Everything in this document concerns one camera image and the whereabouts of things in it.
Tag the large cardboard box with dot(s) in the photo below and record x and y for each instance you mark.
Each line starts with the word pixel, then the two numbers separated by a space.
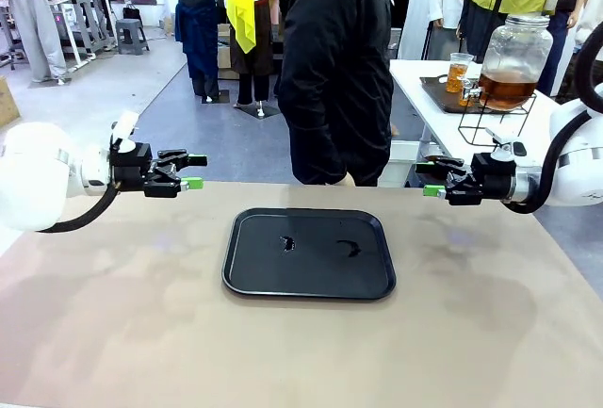
pixel 8 104

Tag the black bag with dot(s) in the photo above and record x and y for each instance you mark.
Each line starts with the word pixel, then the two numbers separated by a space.
pixel 132 13

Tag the glass drink dispenser jar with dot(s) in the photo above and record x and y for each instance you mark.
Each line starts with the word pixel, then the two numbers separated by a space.
pixel 516 59

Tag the white frame desk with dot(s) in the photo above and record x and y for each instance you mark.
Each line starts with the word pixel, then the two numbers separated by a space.
pixel 87 26

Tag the grey plastic stool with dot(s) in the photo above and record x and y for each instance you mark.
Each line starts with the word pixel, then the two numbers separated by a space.
pixel 132 33

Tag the black plastic tray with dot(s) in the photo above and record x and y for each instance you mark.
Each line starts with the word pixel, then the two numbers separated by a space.
pixel 306 281

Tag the person in black jacket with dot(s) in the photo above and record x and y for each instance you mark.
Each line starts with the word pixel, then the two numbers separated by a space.
pixel 339 50

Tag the dark brown tray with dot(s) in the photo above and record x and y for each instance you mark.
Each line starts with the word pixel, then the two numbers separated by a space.
pixel 438 97

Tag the mannequin with yellow scarf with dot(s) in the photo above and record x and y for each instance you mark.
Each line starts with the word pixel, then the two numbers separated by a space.
pixel 242 3

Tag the person's right hand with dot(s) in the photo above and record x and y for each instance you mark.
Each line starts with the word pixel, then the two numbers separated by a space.
pixel 340 181

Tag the white plastic bin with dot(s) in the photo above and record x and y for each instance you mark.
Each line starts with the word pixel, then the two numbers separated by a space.
pixel 402 158

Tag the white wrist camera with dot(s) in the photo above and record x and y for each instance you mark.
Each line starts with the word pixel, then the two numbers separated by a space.
pixel 509 149
pixel 125 130

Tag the tall clear iced cup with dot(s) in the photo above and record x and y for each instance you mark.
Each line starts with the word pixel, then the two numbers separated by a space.
pixel 458 76

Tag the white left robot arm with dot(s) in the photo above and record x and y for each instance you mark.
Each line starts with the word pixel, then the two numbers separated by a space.
pixel 33 177

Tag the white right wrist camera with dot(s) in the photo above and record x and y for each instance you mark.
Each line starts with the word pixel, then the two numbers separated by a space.
pixel 509 149

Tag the person's left hand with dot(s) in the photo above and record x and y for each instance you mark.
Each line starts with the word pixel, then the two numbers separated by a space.
pixel 394 130

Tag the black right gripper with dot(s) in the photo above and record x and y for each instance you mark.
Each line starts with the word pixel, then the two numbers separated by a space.
pixel 494 179

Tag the mannequin with navy skirt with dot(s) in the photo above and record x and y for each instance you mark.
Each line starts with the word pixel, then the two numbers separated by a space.
pixel 198 26

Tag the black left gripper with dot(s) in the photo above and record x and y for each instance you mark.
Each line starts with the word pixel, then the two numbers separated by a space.
pixel 129 168

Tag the person in camouflage trousers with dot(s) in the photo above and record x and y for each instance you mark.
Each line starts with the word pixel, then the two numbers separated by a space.
pixel 594 7

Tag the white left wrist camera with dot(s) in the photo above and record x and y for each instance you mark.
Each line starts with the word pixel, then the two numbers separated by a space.
pixel 125 130

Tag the person in grey trousers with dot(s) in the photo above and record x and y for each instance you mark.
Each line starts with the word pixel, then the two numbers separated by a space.
pixel 33 26

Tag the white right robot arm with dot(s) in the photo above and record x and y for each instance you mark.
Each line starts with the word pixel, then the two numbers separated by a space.
pixel 579 172

